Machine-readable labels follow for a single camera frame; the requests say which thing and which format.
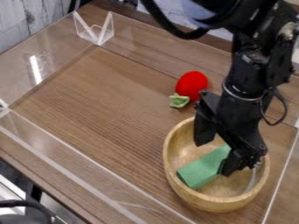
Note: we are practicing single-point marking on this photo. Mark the black metal table bracket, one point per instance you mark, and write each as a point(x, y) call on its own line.
point(44, 211)

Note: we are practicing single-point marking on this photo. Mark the green rectangular block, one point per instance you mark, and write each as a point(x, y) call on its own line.
point(203, 170)

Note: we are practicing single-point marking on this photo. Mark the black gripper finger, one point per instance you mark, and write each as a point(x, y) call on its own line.
point(204, 129)
point(239, 159)

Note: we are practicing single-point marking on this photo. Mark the red plush strawberry toy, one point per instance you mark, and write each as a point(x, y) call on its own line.
point(192, 82)

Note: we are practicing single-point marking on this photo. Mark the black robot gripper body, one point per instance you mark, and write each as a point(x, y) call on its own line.
point(238, 113)

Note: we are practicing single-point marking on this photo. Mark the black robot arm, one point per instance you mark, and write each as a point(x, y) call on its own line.
point(264, 28)

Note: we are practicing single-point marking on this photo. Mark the brown wooden bowl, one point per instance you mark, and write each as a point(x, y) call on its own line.
point(226, 193)

